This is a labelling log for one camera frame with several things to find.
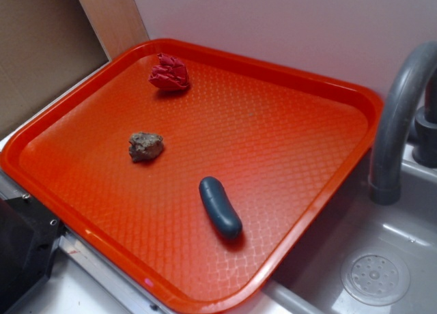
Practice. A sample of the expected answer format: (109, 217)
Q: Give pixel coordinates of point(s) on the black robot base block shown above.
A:
(30, 235)

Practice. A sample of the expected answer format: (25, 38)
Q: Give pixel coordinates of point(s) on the dark green plastic pickle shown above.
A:
(219, 209)

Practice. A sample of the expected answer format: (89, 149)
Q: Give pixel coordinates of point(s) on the orange plastic tray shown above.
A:
(281, 141)

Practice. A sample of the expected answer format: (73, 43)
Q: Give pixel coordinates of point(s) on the grey brown rock lump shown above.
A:
(145, 146)

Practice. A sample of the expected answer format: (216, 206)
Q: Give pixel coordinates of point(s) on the crumpled red paper ball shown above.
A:
(170, 74)

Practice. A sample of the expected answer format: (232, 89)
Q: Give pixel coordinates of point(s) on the grey curved faucet spout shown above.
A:
(406, 96)

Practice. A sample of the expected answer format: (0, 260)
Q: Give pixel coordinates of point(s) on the light wooden board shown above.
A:
(117, 24)

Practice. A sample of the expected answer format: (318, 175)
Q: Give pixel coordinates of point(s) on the grey toy sink basin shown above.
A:
(309, 278)

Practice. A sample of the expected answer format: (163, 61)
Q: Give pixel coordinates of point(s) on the brown cardboard panel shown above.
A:
(47, 46)

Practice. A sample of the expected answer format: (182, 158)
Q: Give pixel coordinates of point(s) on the round grey sink drain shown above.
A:
(375, 277)

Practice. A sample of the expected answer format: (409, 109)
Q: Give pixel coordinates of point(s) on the dark grey faucet handle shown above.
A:
(424, 152)

